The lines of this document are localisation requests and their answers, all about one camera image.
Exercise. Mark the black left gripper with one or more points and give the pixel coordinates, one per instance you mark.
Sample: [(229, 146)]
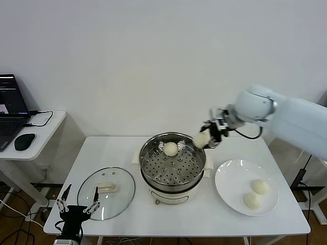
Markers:
[(72, 217)]

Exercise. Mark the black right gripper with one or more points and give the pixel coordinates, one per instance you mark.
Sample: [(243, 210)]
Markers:
[(222, 113)]

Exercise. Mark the white steamed baozi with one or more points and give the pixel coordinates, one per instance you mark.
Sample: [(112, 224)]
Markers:
[(201, 140), (170, 149), (251, 200), (260, 186)]

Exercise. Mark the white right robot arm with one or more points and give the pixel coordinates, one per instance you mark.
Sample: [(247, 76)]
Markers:
[(293, 114)]

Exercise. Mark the perforated steel steamer basket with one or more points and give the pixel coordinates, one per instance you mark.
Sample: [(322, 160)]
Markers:
[(153, 166)]

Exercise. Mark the white round plate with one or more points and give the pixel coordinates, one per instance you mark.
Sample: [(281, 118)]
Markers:
[(224, 201)]

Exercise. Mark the cream electric cooker pot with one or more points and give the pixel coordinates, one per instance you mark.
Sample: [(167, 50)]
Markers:
[(173, 198)]

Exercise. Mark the white side table with laptop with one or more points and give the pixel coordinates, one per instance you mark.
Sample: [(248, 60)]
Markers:
[(51, 132)]

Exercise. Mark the black computer mouse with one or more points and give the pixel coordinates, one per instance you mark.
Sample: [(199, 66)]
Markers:
[(24, 141)]

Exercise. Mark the black open laptop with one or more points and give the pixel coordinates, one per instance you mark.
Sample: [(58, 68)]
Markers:
[(10, 122)]

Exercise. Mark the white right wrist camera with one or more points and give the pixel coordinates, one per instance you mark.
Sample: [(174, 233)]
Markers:
[(221, 123)]

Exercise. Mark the white wall socket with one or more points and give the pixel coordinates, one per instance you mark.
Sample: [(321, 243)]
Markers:
[(46, 169)]

